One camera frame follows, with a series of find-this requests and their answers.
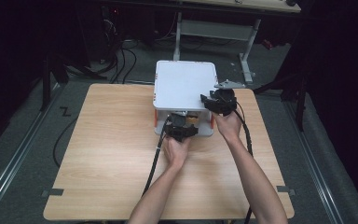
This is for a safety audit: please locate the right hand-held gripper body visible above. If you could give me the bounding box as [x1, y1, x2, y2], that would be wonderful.
[204, 79, 247, 118]

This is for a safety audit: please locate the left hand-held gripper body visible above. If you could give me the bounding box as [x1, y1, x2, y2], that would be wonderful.
[163, 111, 200, 143]

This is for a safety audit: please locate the white two-tier shoe rack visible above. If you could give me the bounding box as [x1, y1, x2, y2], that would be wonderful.
[153, 60, 220, 138]

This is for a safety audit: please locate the person's left hand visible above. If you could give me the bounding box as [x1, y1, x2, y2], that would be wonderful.
[162, 134, 193, 171]

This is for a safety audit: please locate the person's right hand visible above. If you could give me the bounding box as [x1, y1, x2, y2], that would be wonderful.
[212, 111, 243, 144]

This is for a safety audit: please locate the dark metal stand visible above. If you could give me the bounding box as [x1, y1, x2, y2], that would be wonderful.
[39, 50, 70, 112]
[254, 69, 310, 133]

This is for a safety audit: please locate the grey tape strip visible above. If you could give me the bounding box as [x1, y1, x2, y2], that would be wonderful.
[276, 185, 296, 197]
[41, 188, 65, 198]

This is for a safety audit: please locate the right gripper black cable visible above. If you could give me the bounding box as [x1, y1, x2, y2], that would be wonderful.
[234, 109, 255, 224]

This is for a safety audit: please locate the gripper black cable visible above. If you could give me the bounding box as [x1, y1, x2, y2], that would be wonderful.
[142, 116, 172, 198]
[234, 109, 255, 224]

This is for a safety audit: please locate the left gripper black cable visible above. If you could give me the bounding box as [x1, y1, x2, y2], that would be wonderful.
[142, 116, 172, 198]

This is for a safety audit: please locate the desk with white frame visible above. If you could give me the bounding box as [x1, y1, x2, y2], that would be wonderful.
[172, 0, 302, 84]

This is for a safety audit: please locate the bundle of black floor cables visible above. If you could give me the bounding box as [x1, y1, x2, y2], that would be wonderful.
[97, 17, 138, 85]

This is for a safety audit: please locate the metal floor rail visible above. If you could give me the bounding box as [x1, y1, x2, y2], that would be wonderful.
[0, 83, 67, 217]
[283, 102, 345, 224]

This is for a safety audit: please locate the thin black floor cable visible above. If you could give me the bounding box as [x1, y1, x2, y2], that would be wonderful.
[52, 116, 79, 168]

